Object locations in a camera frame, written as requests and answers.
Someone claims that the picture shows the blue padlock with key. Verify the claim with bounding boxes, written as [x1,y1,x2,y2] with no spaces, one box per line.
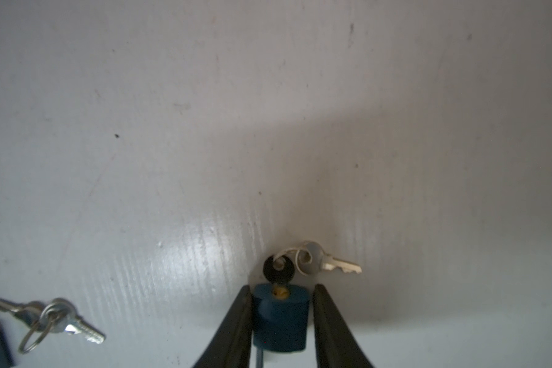
[252,241,362,367]
[0,298,106,367]

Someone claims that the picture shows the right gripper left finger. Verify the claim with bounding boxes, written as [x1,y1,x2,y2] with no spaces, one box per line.
[193,285,253,368]

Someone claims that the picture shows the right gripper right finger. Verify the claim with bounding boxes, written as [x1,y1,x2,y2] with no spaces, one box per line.
[313,284,374,368]

